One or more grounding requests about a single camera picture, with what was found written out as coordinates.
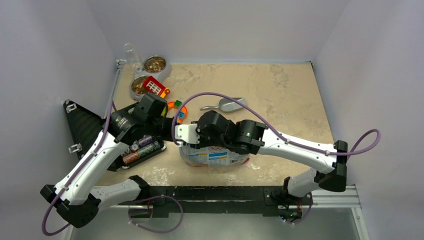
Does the colourful pet food bag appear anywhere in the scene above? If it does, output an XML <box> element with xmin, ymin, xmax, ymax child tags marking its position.
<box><xmin>179</xmin><ymin>145</ymin><xmax>250</xmax><ymax>167</ymax></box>

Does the silver metal scoop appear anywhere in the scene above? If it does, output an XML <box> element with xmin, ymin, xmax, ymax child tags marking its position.
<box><xmin>199</xmin><ymin>98</ymin><xmax>243</xmax><ymax>113</ymax></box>

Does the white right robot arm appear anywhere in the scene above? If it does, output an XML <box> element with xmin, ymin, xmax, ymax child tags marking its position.
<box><xmin>195</xmin><ymin>111</ymin><xmax>347</xmax><ymax>204</ymax></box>

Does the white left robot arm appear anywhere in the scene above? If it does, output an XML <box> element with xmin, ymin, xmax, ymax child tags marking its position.
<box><xmin>40</xmin><ymin>93</ymin><xmax>171</xmax><ymax>228</ymax></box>

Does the grey double pet bowl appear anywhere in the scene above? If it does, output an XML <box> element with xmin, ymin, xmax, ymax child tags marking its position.
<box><xmin>129</xmin><ymin>55</ymin><xmax>172</xmax><ymax>101</ymax></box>

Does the black poker chip case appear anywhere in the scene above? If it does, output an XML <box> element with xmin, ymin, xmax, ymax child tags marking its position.
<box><xmin>63</xmin><ymin>100</ymin><xmax>167</xmax><ymax>172</ymax></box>

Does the clear water bottle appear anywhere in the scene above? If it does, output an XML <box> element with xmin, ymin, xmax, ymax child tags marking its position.
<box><xmin>123</xmin><ymin>42</ymin><xmax>143</xmax><ymax>73</ymax></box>

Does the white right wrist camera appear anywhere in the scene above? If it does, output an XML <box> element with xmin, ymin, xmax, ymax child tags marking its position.
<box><xmin>172</xmin><ymin>123</ymin><xmax>200</xmax><ymax>145</ymax></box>

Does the red toy block frame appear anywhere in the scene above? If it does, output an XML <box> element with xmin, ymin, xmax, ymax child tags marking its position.
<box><xmin>142</xmin><ymin>76</ymin><xmax>171</xmax><ymax>98</ymax></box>

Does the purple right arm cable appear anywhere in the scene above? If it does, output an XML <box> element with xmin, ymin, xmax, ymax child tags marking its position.
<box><xmin>171</xmin><ymin>92</ymin><xmax>382</xmax><ymax>157</ymax></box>

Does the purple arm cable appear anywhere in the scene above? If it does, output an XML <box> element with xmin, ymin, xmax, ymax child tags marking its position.
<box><xmin>41</xmin><ymin>97</ymin><xmax>117</xmax><ymax>237</ymax></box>
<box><xmin>171</xmin><ymin>92</ymin><xmax>382</xmax><ymax>157</ymax></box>

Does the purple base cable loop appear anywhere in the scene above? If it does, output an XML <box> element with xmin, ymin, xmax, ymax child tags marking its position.
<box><xmin>127</xmin><ymin>195</ymin><xmax>184</xmax><ymax>235</ymax></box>

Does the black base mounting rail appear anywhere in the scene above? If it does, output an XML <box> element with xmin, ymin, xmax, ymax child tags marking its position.
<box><xmin>124</xmin><ymin>185</ymin><xmax>313</xmax><ymax>218</ymax></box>

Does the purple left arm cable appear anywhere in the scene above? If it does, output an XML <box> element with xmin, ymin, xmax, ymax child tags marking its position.
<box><xmin>41</xmin><ymin>97</ymin><xmax>117</xmax><ymax>237</ymax></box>

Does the aluminium frame rail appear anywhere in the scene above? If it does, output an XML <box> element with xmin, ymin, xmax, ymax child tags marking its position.
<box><xmin>68</xmin><ymin>185</ymin><xmax>362</xmax><ymax>210</ymax></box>

